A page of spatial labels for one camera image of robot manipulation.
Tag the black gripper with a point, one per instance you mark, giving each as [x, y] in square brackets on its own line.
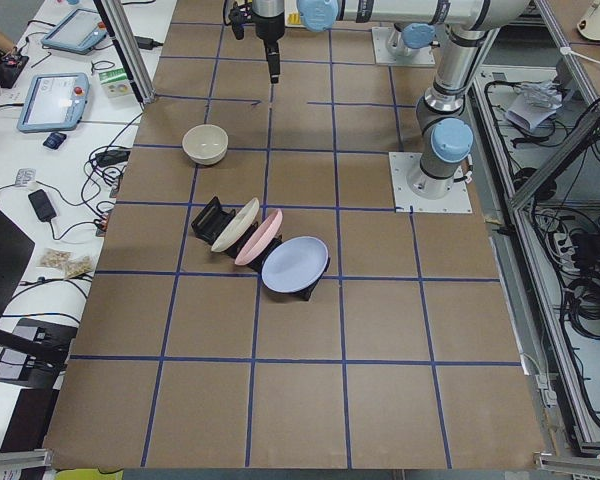
[269, 29]

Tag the blue plate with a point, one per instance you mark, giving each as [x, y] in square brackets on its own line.
[295, 264]

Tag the black plate rack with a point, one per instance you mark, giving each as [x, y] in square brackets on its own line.
[213, 219]

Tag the cream plate in rack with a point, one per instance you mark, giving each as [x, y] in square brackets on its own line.
[237, 226]

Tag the pink plate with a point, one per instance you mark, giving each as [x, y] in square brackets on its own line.
[260, 239]

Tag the cream ceramic bowl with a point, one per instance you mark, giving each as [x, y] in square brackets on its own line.
[205, 144]

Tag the black power adapter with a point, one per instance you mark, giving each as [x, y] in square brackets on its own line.
[147, 43]

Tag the green white carton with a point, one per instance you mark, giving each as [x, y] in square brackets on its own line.
[115, 83]

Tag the teach pendant far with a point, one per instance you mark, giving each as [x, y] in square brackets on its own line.
[79, 32]

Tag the teach pendant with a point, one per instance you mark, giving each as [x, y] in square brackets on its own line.
[79, 32]
[54, 102]

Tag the teach pendant near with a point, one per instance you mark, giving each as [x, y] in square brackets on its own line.
[54, 102]

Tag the black phone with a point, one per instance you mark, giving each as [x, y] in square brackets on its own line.
[42, 206]

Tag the snack bag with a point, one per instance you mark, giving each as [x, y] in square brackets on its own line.
[62, 260]

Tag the black monitor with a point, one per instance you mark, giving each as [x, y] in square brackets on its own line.
[0, 265]

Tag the aluminium frame post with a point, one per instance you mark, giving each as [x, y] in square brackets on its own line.
[119, 30]

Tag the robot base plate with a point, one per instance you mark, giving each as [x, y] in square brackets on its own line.
[413, 192]

